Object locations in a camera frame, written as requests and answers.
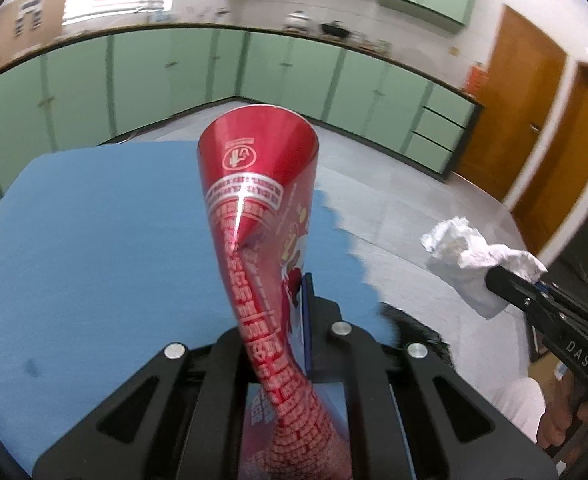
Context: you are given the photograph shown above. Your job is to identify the white tissue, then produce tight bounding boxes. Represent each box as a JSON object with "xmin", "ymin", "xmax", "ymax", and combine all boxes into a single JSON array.
[{"xmin": 420, "ymin": 216, "xmax": 549, "ymax": 320}]

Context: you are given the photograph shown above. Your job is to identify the black wok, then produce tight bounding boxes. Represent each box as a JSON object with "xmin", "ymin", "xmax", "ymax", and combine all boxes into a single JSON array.
[{"xmin": 320, "ymin": 21, "xmax": 352, "ymax": 41}]

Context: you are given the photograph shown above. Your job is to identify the blue scalloped table cloth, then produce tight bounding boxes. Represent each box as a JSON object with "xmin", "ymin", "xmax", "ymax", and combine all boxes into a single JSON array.
[{"xmin": 0, "ymin": 138, "xmax": 400, "ymax": 476}]

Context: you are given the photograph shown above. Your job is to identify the black trash bag bin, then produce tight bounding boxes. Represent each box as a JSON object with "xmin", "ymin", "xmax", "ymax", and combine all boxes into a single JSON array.
[{"xmin": 379, "ymin": 302, "xmax": 454, "ymax": 370}]

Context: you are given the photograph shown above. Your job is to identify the white cooking pot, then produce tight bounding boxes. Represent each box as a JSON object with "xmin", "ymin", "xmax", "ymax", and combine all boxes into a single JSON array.
[{"xmin": 283, "ymin": 11, "xmax": 310, "ymax": 34}]

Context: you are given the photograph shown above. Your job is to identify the green lower kitchen cabinets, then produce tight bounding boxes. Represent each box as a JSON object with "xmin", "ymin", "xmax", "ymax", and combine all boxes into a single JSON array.
[{"xmin": 0, "ymin": 25, "xmax": 482, "ymax": 200}]

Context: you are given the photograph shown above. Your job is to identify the crushed red soda can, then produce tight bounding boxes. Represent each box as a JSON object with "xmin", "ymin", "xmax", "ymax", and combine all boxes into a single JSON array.
[{"xmin": 198, "ymin": 104, "xmax": 352, "ymax": 479}]

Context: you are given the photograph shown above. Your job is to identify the person's right hand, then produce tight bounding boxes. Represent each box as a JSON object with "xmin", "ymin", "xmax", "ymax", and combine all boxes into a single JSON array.
[{"xmin": 537, "ymin": 370, "xmax": 588, "ymax": 450}]

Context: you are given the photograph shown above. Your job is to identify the cardboard box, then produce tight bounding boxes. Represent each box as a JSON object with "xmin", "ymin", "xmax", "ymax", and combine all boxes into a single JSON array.
[{"xmin": 0, "ymin": 0, "xmax": 66, "ymax": 67}]

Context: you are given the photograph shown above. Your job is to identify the orange thermos flask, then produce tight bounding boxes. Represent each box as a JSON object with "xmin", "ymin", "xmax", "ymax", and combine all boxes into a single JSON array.
[{"xmin": 464, "ymin": 62, "xmax": 486, "ymax": 96}]

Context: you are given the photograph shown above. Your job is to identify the brown wooden door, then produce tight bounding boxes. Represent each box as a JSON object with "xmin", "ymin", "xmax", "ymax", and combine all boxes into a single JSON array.
[
  {"xmin": 456, "ymin": 6, "xmax": 567, "ymax": 200},
  {"xmin": 512, "ymin": 63, "xmax": 588, "ymax": 255}
]

